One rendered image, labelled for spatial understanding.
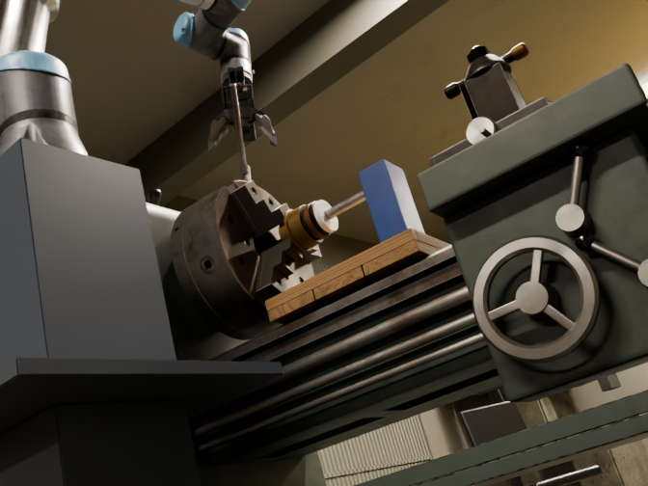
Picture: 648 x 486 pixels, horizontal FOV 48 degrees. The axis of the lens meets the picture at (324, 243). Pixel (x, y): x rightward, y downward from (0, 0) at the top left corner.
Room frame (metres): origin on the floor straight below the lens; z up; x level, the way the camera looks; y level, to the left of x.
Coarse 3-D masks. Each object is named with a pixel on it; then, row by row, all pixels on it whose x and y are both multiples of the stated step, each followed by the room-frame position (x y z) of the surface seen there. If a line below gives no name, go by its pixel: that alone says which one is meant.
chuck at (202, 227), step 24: (216, 192) 1.30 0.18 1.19; (264, 192) 1.43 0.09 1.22; (192, 216) 1.30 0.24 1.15; (216, 216) 1.27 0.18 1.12; (240, 216) 1.33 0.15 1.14; (192, 240) 1.29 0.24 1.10; (216, 240) 1.26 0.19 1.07; (240, 240) 1.32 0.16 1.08; (264, 240) 1.43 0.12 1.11; (192, 264) 1.30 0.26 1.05; (216, 264) 1.28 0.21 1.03; (240, 264) 1.30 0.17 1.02; (216, 288) 1.31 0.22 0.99; (240, 288) 1.30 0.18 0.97; (288, 288) 1.43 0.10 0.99; (240, 312) 1.35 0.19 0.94; (264, 312) 1.35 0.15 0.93
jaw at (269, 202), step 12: (252, 180) 1.33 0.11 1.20; (240, 192) 1.31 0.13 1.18; (252, 192) 1.32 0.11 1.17; (240, 204) 1.33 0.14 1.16; (252, 204) 1.32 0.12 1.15; (264, 204) 1.32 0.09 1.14; (276, 204) 1.35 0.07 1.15; (252, 216) 1.34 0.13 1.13; (264, 216) 1.33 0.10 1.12; (276, 216) 1.33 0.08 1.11; (252, 228) 1.36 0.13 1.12; (264, 228) 1.35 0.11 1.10
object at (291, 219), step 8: (296, 208) 1.32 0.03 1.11; (304, 208) 1.31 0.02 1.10; (312, 208) 1.30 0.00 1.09; (288, 216) 1.32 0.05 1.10; (296, 216) 1.31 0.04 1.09; (304, 216) 1.31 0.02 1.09; (312, 216) 1.29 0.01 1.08; (288, 224) 1.32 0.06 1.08; (296, 224) 1.31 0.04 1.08; (304, 224) 1.31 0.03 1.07; (312, 224) 1.30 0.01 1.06; (280, 232) 1.34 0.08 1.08; (288, 232) 1.32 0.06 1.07; (296, 232) 1.32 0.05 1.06; (304, 232) 1.31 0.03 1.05; (312, 232) 1.31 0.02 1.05; (320, 232) 1.32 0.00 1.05; (328, 232) 1.33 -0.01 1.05; (296, 240) 1.33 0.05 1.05; (304, 240) 1.33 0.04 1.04; (312, 240) 1.33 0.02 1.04; (320, 240) 1.35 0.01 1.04; (304, 248) 1.35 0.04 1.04; (312, 248) 1.38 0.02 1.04
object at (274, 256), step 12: (288, 240) 1.33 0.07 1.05; (264, 252) 1.36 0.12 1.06; (276, 252) 1.34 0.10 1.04; (288, 252) 1.33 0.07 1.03; (300, 252) 1.34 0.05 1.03; (264, 264) 1.34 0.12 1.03; (276, 264) 1.32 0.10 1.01; (288, 264) 1.34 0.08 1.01; (264, 276) 1.33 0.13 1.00; (276, 276) 1.32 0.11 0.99; (264, 288) 1.32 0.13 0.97; (276, 288) 1.32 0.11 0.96; (264, 300) 1.35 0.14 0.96
